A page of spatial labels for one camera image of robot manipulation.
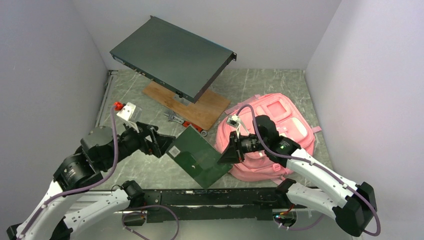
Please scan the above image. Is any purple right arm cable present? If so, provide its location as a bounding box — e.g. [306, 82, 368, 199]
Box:
[235, 103, 382, 237]

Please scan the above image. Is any dark metal rack unit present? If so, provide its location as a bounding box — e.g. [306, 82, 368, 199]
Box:
[110, 16, 237, 103]

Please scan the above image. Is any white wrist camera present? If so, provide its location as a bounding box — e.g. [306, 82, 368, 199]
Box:
[226, 114, 246, 135]
[114, 101, 142, 133]

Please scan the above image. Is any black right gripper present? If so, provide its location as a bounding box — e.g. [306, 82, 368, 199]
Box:
[217, 130, 268, 164]

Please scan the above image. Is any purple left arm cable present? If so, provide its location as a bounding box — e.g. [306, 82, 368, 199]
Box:
[19, 106, 180, 240]

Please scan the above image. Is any orange handled adjustable wrench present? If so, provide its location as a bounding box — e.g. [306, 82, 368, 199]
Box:
[164, 109, 208, 137]

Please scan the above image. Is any brown wooden board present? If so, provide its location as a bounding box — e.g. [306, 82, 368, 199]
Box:
[142, 81, 231, 131]

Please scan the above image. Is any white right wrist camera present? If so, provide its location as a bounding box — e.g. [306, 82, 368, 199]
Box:
[226, 114, 246, 135]

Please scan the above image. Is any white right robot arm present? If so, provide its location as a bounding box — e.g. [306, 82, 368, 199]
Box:
[218, 115, 381, 237]

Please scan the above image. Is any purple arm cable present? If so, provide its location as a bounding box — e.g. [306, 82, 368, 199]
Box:
[235, 103, 382, 237]
[19, 106, 180, 240]

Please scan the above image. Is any aluminium frame rail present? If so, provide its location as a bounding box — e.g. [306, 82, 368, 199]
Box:
[52, 69, 118, 240]

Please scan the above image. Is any pink student backpack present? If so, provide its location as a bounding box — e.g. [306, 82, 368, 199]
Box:
[226, 93, 322, 184]

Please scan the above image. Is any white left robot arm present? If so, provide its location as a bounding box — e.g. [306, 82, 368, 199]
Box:
[6, 122, 176, 240]

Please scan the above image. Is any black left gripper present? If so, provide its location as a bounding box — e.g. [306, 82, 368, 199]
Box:
[102, 118, 177, 169]

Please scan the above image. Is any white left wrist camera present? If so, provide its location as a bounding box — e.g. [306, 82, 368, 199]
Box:
[114, 101, 142, 133]

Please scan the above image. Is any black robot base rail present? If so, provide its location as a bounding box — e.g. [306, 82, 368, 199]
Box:
[112, 178, 309, 223]

